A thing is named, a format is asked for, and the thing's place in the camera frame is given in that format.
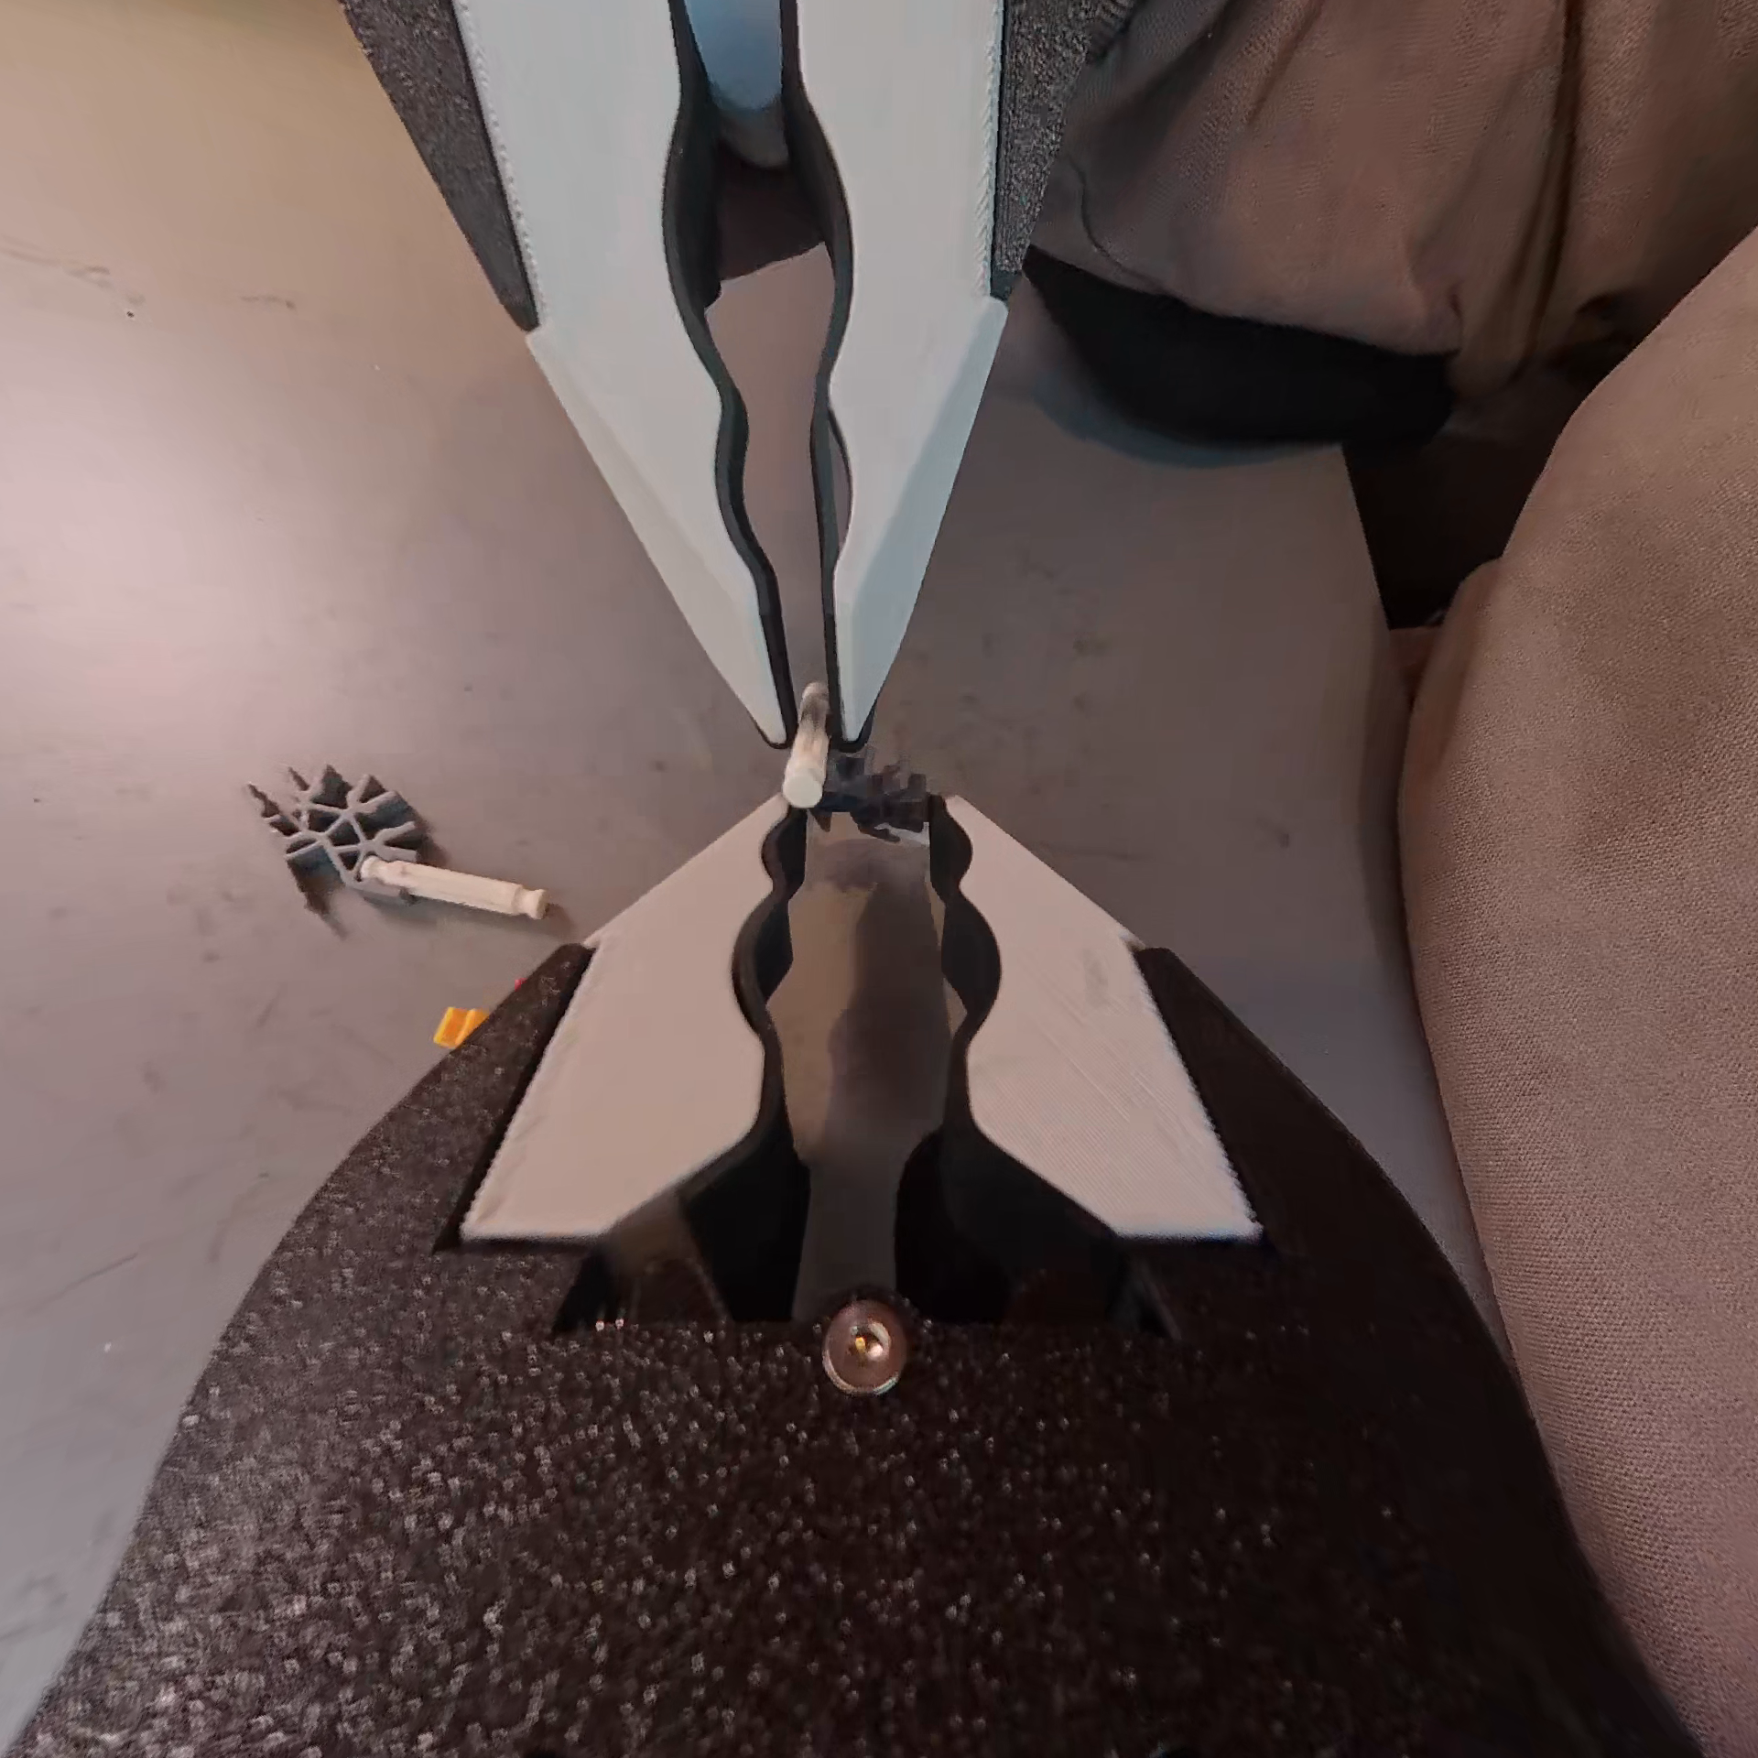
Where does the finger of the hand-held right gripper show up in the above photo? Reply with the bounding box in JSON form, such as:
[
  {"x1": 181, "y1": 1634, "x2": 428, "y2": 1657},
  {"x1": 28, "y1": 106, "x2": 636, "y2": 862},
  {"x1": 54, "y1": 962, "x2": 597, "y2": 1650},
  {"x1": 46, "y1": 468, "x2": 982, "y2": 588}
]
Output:
[
  {"x1": 783, "y1": 0, "x2": 1019, "y2": 754},
  {"x1": 455, "y1": 0, "x2": 802, "y2": 754}
]

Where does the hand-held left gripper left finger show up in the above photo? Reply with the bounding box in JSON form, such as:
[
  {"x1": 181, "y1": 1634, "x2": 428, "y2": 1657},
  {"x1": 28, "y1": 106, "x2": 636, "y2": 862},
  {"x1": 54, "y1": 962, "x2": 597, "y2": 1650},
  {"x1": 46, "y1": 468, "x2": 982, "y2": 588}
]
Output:
[{"x1": 460, "y1": 793, "x2": 810, "y2": 1320}]

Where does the short white toy rod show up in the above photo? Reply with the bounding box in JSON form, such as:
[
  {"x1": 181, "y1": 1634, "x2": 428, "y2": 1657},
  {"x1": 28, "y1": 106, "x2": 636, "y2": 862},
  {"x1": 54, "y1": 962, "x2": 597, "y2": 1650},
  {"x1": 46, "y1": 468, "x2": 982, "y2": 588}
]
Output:
[
  {"x1": 783, "y1": 683, "x2": 833, "y2": 808},
  {"x1": 359, "y1": 859, "x2": 550, "y2": 923}
]

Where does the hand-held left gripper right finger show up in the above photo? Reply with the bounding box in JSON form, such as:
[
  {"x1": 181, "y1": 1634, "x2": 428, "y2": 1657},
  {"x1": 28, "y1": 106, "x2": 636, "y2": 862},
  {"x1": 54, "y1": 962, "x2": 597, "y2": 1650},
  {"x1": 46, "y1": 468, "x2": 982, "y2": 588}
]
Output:
[{"x1": 894, "y1": 793, "x2": 1262, "y2": 1320}]

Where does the person's right forearm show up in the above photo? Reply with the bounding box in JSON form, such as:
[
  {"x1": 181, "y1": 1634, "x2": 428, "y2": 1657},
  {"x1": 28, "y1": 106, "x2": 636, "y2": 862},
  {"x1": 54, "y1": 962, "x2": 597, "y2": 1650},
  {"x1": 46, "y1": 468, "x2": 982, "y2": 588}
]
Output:
[{"x1": 1030, "y1": 0, "x2": 1758, "y2": 399}]

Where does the person's beige sweater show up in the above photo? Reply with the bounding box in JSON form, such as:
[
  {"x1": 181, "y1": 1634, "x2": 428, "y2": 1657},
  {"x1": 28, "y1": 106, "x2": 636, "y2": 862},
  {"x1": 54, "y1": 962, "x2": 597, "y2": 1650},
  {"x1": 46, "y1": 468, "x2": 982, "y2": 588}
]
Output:
[{"x1": 1401, "y1": 247, "x2": 1758, "y2": 1758}]

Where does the grey toy connector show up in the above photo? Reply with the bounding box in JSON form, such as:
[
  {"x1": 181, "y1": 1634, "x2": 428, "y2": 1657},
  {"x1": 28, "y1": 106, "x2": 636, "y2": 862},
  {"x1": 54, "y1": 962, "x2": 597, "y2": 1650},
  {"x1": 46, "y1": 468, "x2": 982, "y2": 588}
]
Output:
[
  {"x1": 816, "y1": 742, "x2": 942, "y2": 844},
  {"x1": 249, "y1": 767, "x2": 421, "y2": 903}
]

